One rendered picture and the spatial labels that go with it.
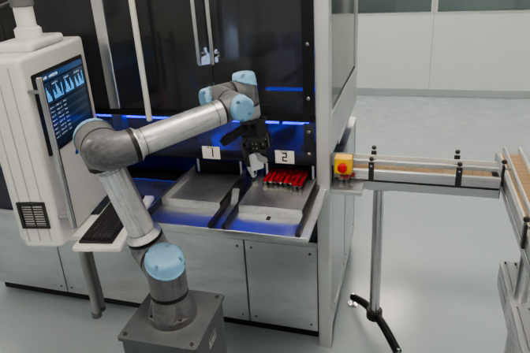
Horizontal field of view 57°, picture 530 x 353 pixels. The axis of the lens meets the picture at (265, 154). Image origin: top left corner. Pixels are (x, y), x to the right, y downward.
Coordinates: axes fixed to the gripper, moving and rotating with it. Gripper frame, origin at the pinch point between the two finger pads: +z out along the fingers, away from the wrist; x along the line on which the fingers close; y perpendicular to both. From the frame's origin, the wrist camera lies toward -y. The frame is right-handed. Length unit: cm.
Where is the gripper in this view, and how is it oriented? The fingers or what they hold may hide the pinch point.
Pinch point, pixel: (251, 172)
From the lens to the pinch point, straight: 172.1
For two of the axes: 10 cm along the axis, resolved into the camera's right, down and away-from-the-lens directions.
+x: 2.7, -3.9, 8.8
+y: 9.6, -0.1, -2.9
